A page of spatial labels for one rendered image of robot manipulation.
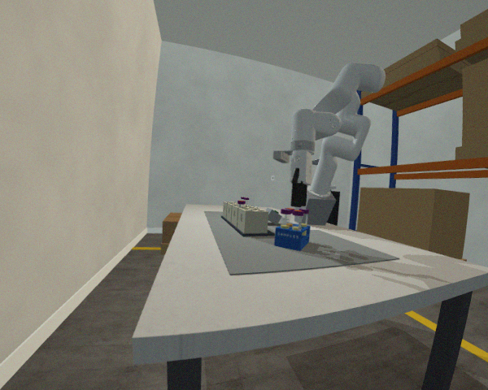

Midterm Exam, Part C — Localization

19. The blue tube rack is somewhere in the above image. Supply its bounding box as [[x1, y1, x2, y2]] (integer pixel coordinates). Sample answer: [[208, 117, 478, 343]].
[[274, 226, 310, 251]]

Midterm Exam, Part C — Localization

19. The beige bucket adapter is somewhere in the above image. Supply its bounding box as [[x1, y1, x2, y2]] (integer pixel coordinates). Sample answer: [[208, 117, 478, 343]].
[[226, 203, 238, 223], [231, 206, 259, 228], [237, 208, 268, 233], [223, 201, 237, 218]]

